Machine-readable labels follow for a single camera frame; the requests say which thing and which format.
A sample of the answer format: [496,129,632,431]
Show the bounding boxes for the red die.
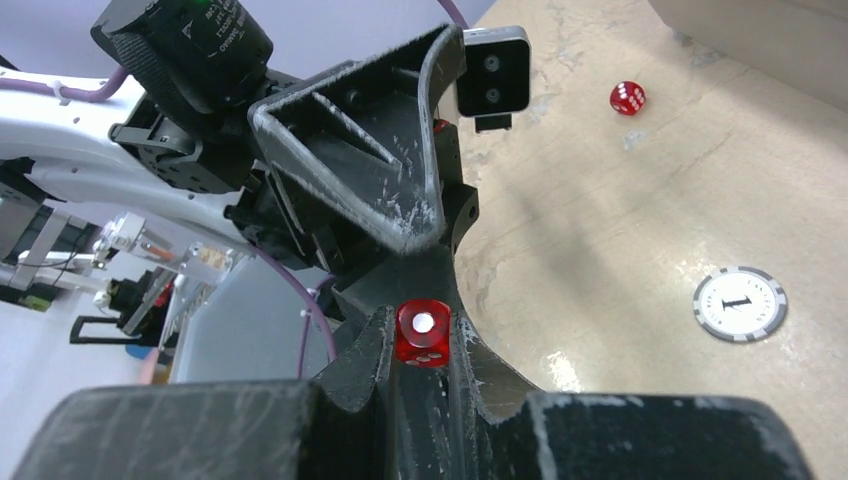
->
[395,299,452,368]
[609,80,647,116]

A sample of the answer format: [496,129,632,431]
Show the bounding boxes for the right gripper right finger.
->
[448,304,814,479]

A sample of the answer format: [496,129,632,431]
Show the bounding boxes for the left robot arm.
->
[1,1,479,277]

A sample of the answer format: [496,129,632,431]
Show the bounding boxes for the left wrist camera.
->
[456,25,532,133]

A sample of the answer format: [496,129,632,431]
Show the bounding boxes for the white poker chip left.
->
[692,266,788,343]

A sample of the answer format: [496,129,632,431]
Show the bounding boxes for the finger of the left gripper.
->
[332,245,462,329]
[248,24,465,255]

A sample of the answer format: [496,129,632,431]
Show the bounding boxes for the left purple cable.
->
[0,0,472,379]

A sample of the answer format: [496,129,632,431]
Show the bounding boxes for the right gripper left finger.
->
[14,306,395,479]

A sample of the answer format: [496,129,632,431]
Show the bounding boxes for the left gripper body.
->
[230,86,477,279]

